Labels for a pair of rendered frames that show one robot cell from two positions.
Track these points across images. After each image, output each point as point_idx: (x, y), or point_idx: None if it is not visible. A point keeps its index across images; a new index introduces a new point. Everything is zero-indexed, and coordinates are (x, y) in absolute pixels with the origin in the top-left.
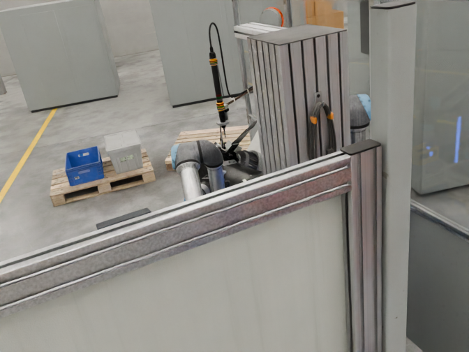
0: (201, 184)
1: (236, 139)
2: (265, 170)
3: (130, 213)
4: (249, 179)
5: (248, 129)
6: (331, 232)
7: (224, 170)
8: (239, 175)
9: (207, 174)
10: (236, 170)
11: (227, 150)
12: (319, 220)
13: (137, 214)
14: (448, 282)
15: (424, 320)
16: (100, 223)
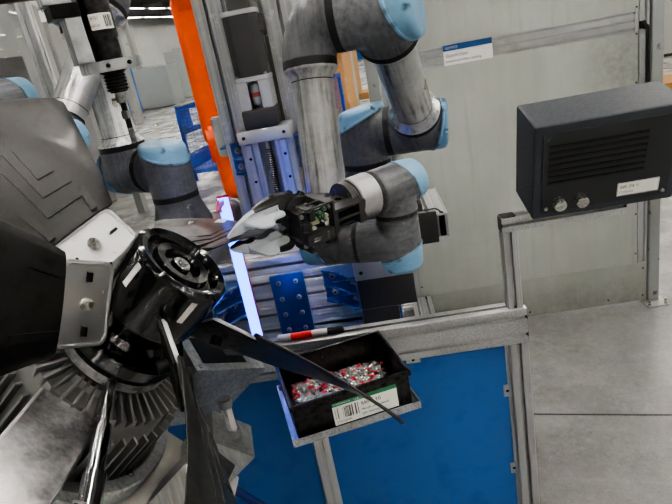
0: (349, 185)
1: (97, 169)
2: (293, 7)
3: (582, 114)
4: (208, 218)
5: (67, 115)
6: None
7: (226, 241)
8: (212, 226)
9: (303, 208)
10: (200, 234)
11: (130, 240)
12: None
13: (557, 104)
14: None
15: None
16: (669, 96)
